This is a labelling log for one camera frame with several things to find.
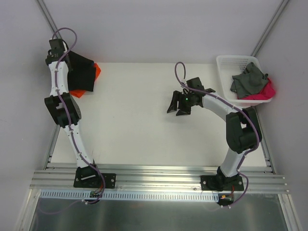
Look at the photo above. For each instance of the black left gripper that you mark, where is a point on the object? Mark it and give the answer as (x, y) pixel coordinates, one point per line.
(72, 61)

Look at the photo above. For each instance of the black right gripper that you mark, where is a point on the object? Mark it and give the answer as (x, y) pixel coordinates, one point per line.
(181, 102)

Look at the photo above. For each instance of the black t shirt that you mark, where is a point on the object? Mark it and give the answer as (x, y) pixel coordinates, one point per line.
(79, 61)

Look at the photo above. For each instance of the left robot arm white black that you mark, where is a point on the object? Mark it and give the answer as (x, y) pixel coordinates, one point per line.
(66, 113)

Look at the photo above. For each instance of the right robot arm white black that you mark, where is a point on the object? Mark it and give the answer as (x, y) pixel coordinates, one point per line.
(242, 131)

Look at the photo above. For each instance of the orange t shirt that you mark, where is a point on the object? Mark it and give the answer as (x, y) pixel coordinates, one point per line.
(79, 93)

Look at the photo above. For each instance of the white plastic laundry basket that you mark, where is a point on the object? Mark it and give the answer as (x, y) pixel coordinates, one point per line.
(231, 65)

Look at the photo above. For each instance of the grey green t shirt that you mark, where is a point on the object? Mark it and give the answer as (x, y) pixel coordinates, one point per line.
(250, 82)

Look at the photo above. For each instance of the pink t shirt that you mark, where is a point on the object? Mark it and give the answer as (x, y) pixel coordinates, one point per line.
(266, 93)

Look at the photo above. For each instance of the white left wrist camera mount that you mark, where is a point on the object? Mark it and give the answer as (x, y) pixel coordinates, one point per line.
(65, 46)

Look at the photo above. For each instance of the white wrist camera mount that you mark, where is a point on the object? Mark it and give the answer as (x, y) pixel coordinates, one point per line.
(65, 46)
(183, 83)

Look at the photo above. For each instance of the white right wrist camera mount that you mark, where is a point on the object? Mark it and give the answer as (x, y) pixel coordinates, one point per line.
(183, 83)

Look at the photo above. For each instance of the left corner aluminium post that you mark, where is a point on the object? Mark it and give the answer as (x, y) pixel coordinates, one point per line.
(56, 33)

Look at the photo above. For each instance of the corner aluminium post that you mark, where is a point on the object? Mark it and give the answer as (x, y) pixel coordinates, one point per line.
(56, 33)
(270, 26)

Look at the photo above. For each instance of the aluminium mounting rail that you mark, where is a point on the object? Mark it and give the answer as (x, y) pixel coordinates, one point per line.
(159, 178)

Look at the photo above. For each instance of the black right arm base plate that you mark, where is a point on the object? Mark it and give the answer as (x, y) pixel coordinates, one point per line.
(221, 183)

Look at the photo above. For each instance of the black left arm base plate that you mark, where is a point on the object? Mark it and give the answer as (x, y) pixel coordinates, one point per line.
(95, 181)

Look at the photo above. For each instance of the right corner aluminium post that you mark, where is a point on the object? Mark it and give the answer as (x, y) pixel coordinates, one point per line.
(270, 26)

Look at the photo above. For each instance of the white slotted cable duct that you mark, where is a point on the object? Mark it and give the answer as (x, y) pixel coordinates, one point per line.
(132, 196)

